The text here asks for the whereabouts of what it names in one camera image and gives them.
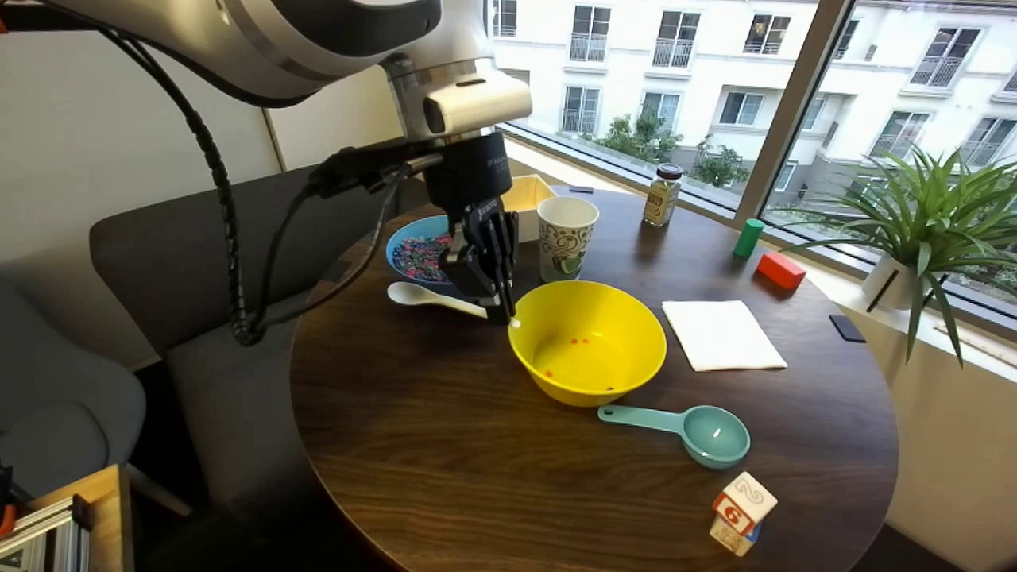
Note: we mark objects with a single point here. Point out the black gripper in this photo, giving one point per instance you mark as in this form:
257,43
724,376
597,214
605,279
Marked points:
472,176

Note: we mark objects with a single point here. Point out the white plastic spoon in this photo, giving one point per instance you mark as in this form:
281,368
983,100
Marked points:
413,292

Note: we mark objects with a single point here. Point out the printed paper cup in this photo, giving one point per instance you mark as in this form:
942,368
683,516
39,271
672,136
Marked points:
567,241

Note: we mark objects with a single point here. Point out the blue bowl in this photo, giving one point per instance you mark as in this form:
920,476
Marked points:
407,226

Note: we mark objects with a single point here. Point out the yellow bowl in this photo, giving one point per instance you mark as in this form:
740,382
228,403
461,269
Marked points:
586,345

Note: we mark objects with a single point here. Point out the teal measuring scoop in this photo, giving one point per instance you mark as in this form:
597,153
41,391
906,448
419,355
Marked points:
711,432

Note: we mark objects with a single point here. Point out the white wooden box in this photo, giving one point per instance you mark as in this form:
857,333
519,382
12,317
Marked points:
530,201

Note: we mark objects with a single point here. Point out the colourful beads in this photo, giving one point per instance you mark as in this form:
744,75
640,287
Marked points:
416,254

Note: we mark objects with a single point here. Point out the white paper napkin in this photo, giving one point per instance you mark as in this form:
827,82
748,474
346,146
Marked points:
724,333

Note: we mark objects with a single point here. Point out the green block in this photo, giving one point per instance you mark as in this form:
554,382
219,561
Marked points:
748,239

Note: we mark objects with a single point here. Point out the red block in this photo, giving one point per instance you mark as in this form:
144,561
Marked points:
780,271

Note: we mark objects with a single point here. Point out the dark grey sofa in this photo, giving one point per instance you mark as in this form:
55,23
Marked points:
179,273

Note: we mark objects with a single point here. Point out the small white printed cube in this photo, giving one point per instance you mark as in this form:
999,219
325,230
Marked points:
740,512

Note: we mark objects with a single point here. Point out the black table edge pad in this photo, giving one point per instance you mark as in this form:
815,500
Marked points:
845,328

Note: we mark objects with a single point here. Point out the white plant pot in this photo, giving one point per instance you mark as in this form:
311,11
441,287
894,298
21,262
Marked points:
886,287

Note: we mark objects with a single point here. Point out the green potted plant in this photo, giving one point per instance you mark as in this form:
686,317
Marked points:
933,212

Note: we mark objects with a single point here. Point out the grey chair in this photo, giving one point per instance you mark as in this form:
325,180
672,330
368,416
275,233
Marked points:
64,401

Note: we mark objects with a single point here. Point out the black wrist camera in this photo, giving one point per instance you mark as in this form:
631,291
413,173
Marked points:
370,165

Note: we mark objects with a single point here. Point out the grey window frame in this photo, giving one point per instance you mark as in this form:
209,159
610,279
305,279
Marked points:
790,107

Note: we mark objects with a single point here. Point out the aluminium frame stand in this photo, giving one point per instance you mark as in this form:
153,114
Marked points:
53,528

